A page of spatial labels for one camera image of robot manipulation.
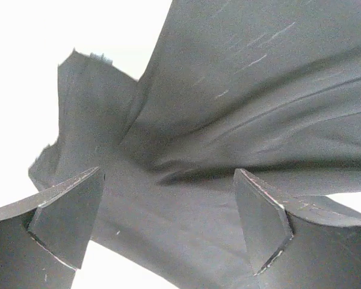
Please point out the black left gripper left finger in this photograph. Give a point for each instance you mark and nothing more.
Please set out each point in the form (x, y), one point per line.
(43, 238)

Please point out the black trousers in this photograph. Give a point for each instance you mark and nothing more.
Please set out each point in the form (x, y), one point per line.
(256, 85)

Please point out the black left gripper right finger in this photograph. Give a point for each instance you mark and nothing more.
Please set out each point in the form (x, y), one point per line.
(297, 236)

